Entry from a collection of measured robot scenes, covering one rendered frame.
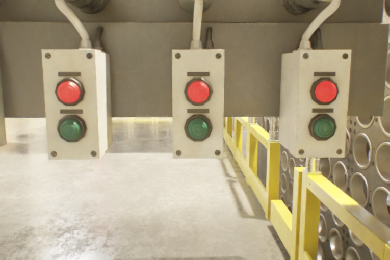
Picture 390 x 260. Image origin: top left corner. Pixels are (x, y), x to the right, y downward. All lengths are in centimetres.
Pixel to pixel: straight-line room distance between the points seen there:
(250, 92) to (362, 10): 24
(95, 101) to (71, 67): 5
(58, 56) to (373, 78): 49
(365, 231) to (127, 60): 64
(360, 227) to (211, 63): 58
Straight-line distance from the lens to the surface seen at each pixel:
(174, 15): 57
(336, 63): 49
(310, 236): 125
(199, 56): 44
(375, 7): 66
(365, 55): 61
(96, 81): 46
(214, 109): 45
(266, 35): 55
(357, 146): 268
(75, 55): 47
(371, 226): 87
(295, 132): 48
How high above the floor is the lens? 74
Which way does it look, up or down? 8 degrees down
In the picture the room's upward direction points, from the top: straight up
